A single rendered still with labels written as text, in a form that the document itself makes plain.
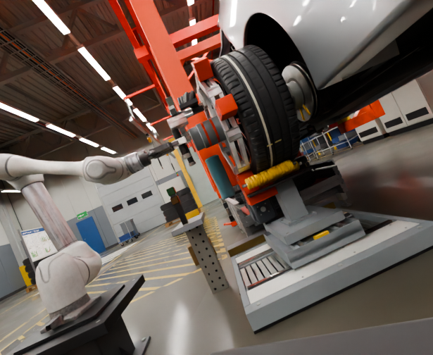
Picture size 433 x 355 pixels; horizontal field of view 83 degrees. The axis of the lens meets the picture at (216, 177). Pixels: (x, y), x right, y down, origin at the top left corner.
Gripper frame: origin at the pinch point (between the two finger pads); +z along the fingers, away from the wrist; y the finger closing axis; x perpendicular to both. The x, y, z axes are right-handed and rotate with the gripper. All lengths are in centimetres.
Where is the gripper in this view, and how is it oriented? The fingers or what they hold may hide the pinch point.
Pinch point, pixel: (179, 142)
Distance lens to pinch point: 120.7
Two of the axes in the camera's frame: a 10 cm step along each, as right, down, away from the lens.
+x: -4.1, -9.1, 0.4
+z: 9.1, -4.1, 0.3
